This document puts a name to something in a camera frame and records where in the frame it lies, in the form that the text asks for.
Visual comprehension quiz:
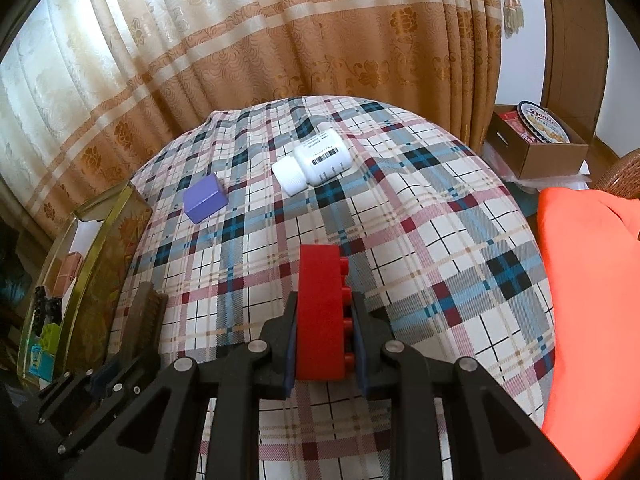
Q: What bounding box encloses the teal toy building block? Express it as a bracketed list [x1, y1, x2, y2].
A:
[28, 344, 54, 382]

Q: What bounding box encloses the red toy building block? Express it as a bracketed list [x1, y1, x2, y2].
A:
[296, 245, 355, 382]

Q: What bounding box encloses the green soccer toy block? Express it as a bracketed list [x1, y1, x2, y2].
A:
[39, 323, 61, 354]

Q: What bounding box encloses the copper pink rectangular box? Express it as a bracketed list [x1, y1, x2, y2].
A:
[52, 252, 84, 298]

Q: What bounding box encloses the gold metal tin tray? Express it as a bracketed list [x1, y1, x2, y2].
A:
[16, 181, 152, 391]

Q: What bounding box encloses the purple cube block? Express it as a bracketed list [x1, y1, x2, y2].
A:
[183, 174, 229, 224]

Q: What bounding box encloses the plaid tablecloth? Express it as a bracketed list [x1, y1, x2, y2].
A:
[106, 95, 558, 480]

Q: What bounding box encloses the orange red cushion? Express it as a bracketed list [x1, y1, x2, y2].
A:
[537, 188, 639, 479]

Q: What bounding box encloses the white pill bottle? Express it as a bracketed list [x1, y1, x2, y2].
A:
[272, 128, 352, 196]

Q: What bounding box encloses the wicker chair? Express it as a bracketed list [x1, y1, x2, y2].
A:
[589, 150, 640, 198]

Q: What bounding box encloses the cardboard box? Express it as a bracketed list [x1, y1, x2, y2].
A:
[486, 104, 588, 180]

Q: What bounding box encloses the round cookie tin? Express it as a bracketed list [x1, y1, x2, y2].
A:
[516, 101, 570, 144]

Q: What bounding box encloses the cream and orange curtain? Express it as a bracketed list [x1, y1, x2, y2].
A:
[1, 0, 501, 240]

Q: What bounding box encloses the curtain tassel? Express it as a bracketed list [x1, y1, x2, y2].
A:
[502, 0, 524, 38]

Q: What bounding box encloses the brown wooden door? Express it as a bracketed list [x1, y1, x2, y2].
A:
[541, 0, 608, 142]

